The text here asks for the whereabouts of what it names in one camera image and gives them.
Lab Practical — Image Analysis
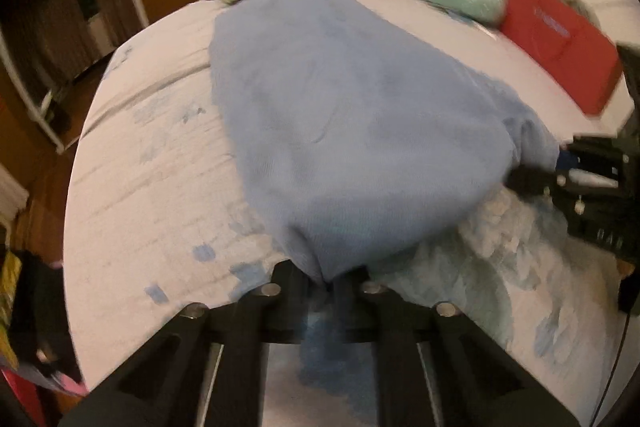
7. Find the light blue garment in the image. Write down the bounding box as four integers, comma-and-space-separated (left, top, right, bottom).
209, 0, 566, 384

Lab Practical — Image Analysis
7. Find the red paper shopping bag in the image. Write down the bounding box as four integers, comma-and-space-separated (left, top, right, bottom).
500, 0, 623, 116

